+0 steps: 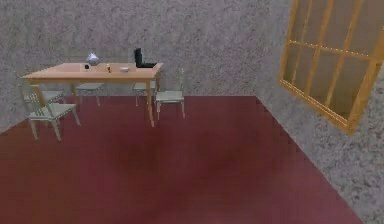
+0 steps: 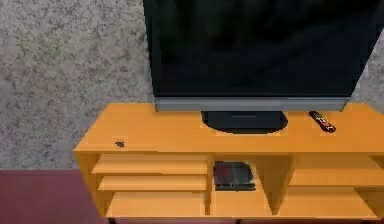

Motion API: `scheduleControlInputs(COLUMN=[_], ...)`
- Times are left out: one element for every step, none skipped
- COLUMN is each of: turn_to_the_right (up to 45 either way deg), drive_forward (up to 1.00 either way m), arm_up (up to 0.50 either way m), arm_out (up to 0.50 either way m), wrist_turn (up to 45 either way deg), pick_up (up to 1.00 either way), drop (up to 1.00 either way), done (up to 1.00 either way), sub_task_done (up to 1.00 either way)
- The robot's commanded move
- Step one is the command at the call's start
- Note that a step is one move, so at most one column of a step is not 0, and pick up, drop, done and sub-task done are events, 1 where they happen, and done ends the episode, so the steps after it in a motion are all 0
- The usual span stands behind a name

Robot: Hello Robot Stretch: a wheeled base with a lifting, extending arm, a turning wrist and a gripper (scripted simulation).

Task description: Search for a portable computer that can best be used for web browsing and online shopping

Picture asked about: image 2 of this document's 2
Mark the orange wooden television stand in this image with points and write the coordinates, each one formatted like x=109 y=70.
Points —
x=160 y=133

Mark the black media player box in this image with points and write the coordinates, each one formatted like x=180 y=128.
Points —
x=233 y=176

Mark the small black key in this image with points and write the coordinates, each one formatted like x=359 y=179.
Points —
x=120 y=144

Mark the black television set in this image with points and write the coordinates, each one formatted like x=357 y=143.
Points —
x=256 y=50

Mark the black remote control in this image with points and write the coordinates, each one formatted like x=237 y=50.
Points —
x=322 y=121

